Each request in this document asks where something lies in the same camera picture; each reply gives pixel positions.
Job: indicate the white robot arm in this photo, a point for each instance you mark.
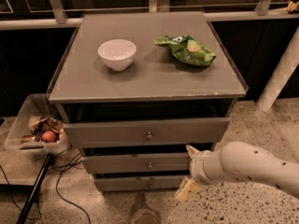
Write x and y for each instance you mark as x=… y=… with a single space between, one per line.
x=238 y=162

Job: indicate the white ceramic bowl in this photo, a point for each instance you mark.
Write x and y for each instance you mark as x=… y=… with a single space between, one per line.
x=117 y=54

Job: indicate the yellow object on rail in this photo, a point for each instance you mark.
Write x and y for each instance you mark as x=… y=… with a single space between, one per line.
x=293 y=7

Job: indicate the green chip bag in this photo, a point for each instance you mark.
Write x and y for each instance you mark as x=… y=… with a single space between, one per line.
x=187 y=50

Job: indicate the white diagonal pipe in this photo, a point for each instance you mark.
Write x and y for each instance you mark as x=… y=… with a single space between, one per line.
x=282 y=73

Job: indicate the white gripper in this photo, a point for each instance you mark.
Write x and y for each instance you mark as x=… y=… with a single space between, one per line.
x=196 y=168

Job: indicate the red apple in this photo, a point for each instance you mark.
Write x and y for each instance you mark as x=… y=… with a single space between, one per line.
x=48 y=136

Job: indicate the black pole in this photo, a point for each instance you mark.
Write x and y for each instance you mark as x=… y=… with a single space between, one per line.
x=35 y=189

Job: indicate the clear plastic bin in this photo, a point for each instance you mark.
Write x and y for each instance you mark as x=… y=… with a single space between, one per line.
x=34 y=105

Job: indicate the crumpled snack wrappers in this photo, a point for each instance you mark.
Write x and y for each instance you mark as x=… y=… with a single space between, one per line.
x=39 y=125

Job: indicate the grey top drawer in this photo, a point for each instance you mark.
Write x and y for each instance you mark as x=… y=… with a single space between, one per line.
x=146 y=132

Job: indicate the white railing frame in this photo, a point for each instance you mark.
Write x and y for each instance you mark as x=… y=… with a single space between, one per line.
x=35 y=14

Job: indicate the grey drawer cabinet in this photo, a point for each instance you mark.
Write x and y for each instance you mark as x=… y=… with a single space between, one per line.
x=155 y=86

